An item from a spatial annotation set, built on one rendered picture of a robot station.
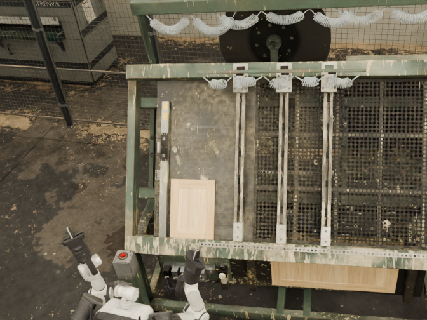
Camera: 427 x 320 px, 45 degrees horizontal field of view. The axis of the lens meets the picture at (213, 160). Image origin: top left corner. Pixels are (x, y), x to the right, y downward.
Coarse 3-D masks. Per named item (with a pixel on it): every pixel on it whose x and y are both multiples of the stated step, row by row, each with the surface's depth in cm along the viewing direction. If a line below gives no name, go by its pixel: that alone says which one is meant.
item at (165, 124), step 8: (168, 104) 357; (168, 112) 357; (168, 120) 357; (168, 128) 358; (168, 136) 358; (168, 144) 359; (168, 152) 359; (168, 160) 360; (168, 168) 360; (160, 176) 358; (168, 176) 360; (160, 184) 357; (160, 192) 357; (160, 200) 357; (160, 208) 357; (160, 216) 357; (160, 224) 357; (160, 232) 357
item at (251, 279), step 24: (288, 144) 446; (144, 216) 393; (288, 216) 415; (312, 216) 412; (240, 264) 390; (264, 264) 385; (144, 288) 390; (312, 288) 393; (408, 288) 366; (216, 312) 393; (240, 312) 388; (264, 312) 385; (288, 312) 382; (312, 312) 380
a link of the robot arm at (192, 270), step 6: (186, 252) 251; (192, 252) 251; (186, 258) 250; (186, 264) 252; (192, 264) 247; (198, 264) 246; (204, 264) 247; (186, 270) 252; (192, 270) 249; (198, 270) 246; (186, 276) 251; (192, 276) 250; (198, 276) 251
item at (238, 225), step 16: (240, 64) 340; (240, 96) 344; (240, 112) 347; (240, 128) 344; (240, 144) 347; (240, 160) 347; (240, 176) 343; (240, 192) 343; (240, 208) 343; (240, 224) 343; (240, 240) 343
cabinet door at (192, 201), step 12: (180, 180) 357; (192, 180) 355; (204, 180) 353; (180, 192) 357; (192, 192) 355; (204, 192) 354; (180, 204) 357; (192, 204) 355; (204, 204) 354; (180, 216) 357; (192, 216) 355; (204, 216) 353; (180, 228) 357; (192, 228) 355; (204, 228) 353
